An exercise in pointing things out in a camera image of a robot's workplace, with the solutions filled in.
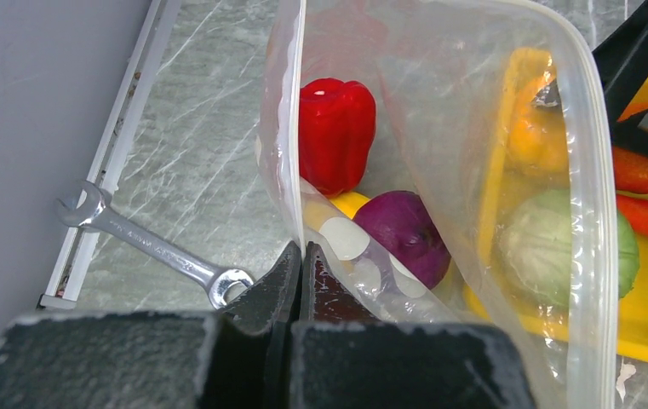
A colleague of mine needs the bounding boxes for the yellow bell pepper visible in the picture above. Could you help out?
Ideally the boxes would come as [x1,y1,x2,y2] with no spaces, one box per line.
[508,74,569,180]

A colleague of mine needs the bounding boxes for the aluminium side rail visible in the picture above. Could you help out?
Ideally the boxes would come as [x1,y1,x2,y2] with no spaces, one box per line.
[38,0,181,309]

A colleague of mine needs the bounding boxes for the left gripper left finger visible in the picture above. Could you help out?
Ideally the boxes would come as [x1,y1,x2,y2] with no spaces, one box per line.
[0,243,301,408]

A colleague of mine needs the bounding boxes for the orange toy pumpkin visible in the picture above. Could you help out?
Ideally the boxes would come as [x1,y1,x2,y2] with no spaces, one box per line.
[612,147,648,194]

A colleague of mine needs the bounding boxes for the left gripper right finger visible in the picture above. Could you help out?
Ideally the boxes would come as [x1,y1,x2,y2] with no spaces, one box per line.
[290,243,536,408]

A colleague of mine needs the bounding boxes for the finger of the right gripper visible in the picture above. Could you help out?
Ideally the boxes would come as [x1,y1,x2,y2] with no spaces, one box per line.
[593,1,648,158]

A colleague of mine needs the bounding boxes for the purple toy onion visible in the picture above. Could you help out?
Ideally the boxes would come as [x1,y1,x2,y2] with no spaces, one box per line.
[353,190,451,289]

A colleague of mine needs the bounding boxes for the clear dotted zip top bag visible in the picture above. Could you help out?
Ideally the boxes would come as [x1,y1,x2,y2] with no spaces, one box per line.
[255,1,620,408]

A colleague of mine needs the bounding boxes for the silver combination wrench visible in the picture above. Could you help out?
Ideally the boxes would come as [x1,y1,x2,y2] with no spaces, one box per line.
[56,180,255,309]

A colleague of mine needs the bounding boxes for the red bell pepper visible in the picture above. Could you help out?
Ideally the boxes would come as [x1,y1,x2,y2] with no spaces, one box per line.
[298,78,376,197]

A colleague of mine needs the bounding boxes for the green toy cabbage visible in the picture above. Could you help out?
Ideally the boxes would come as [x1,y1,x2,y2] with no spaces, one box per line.
[495,188,640,308]

